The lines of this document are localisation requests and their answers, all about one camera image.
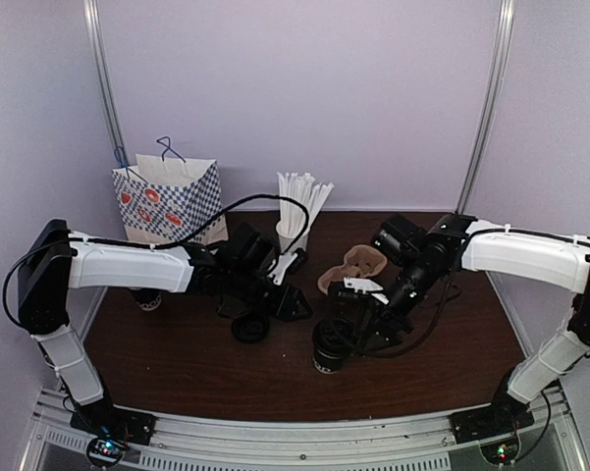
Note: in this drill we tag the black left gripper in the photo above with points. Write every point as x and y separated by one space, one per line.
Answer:
286 307

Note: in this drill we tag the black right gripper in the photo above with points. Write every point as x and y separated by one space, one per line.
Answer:
382 314

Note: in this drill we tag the black plastic cup lid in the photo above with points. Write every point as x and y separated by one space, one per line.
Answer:
334 337

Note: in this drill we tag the black paper cups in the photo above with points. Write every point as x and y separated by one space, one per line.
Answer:
147 299

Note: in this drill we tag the black paper coffee cup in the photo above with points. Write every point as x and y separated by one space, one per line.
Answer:
329 359

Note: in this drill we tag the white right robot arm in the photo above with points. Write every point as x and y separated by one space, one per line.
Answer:
484 331

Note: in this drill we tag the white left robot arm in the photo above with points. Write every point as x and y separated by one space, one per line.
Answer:
61 262

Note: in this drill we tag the remaining black lids stack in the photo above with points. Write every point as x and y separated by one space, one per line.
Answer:
250 328

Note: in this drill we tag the brown cardboard cup carrier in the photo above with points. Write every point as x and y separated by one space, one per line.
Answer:
361 261

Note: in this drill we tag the white cup holding straws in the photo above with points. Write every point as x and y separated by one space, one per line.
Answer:
289 238

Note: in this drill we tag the wrapped white straws bundle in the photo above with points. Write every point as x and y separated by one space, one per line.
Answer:
311 196

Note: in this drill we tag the blue checkered paper bag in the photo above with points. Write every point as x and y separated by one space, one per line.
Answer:
168 197

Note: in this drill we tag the white right camera bracket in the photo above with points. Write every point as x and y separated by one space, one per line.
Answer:
364 286

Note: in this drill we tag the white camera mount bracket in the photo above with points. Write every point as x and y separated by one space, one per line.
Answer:
286 264

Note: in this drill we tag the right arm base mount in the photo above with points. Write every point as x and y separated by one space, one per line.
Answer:
495 431

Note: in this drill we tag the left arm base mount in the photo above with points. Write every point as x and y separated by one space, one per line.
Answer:
114 430

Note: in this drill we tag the aluminium front rail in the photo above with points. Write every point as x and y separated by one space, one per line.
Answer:
420 442

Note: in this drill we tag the left aluminium frame post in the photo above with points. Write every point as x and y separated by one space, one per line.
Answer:
95 36

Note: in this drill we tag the aluminium frame post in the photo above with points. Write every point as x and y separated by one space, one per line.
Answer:
498 67
95 36

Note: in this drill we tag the right aluminium frame post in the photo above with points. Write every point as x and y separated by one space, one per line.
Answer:
498 67

